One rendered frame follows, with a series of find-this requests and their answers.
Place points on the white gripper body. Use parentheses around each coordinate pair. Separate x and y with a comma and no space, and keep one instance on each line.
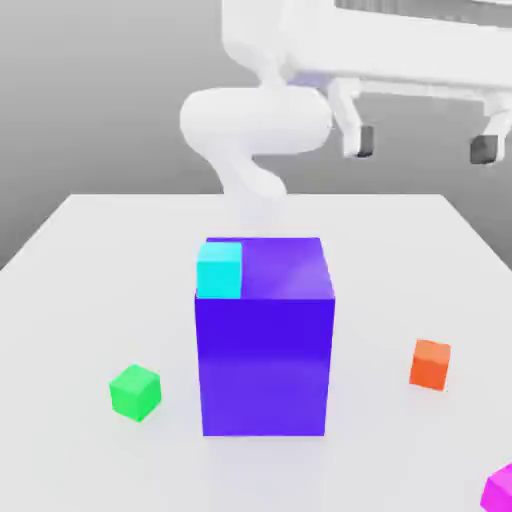
(400,48)

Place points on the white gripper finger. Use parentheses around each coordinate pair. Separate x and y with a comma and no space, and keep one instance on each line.
(486,148)
(354,138)

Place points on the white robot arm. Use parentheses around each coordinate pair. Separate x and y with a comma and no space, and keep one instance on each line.
(256,120)

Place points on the small cyan cube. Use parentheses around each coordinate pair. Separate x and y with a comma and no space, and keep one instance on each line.
(219,276)

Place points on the small orange cube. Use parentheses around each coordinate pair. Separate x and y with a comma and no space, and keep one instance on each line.
(430,366)

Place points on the small green cube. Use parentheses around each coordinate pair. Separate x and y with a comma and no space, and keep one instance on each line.
(135,394)

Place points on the small magenta cube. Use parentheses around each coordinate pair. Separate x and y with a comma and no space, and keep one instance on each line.
(500,492)

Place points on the large blue box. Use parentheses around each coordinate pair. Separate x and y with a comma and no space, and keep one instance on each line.
(264,360)

